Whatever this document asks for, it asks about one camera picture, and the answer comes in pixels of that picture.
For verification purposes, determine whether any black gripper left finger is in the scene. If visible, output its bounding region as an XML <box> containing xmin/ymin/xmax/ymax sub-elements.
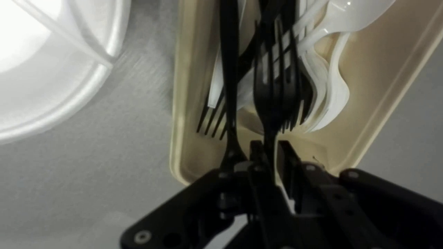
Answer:
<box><xmin>120</xmin><ymin>140</ymin><xmax>283</xmax><ymax>249</ymax></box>

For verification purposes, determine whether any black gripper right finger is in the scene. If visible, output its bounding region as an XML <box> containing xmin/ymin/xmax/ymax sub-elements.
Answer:
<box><xmin>275</xmin><ymin>140</ymin><xmax>443</xmax><ymax>249</ymax></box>

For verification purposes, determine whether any tan rectangular tray bowl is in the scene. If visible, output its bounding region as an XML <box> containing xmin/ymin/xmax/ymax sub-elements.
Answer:
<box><xmin>167</xmin><ymin>0</ymin><xmax>443</xmax><ymax>187</ymax></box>

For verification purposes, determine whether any white round paper plate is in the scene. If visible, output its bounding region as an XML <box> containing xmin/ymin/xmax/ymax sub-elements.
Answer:
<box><xmin>0</xmin><ymin>0</ymin><xmax>132</xmax><ymax>145</ymax></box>

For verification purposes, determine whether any white plastic spoon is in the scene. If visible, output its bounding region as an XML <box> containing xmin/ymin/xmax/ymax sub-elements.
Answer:
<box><xmin>301</xmin><ymin>32</ymin><xmax>353</xmax><ymax>134</ymax></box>
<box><xmin>315</xmin><ymin>0</ymin><xmax>398</xmax><ymax>36</ymax></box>

